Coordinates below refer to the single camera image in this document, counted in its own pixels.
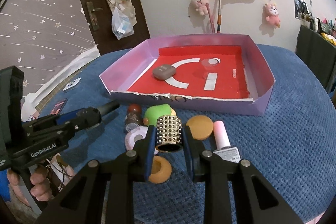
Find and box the pink nail polish bottle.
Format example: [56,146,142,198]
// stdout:
[214,121,241,163]

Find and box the pink round compact case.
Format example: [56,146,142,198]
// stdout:
[125,126,148,151]

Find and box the orange ring-shaped jar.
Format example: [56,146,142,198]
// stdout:
[149,156,172,184]

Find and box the glass bottle red ball cap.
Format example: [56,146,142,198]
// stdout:
[125,103,143,133]

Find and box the orange round lid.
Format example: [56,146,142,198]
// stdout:
[186,115,214,140]

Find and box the green tulip-shaped toy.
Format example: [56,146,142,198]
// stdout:
[143,104,177,126]

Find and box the gold studded cylinder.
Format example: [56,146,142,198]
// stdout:
[155,115,182,153]

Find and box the person's left hand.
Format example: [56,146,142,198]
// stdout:
[7,154,76,206]

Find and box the white square sticker tag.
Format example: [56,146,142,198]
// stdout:
[63,77,81,92]

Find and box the blue textured table cloth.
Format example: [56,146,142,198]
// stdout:
[41,44,335,223]

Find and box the clear plastic bag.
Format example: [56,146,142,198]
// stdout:
[112,7,134,40]

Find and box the grey earbud case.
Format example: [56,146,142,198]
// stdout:
[152,64,176,81]

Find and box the purple cardboard tray red liner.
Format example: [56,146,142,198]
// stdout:
[100,34,275,115]

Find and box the clear plastic cup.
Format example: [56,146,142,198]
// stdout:
[201,58,221,80]

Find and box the dark cluttered side table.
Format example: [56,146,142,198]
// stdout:
[294,0,335,93]

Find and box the pink stick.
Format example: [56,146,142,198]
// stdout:
[206,2,215,34]

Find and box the pink plush toy right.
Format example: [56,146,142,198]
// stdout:
[264,3,281,28]

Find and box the pink plush toy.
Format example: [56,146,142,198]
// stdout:
[264,3,281,28]
[191,0,210,16]

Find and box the pink plush toy left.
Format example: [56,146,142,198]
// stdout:
[191,0,210,16]

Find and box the brass door handle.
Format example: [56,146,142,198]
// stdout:
[86,2,103,31]

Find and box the orange-handled broom stick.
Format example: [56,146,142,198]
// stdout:
[217,0,222,33]

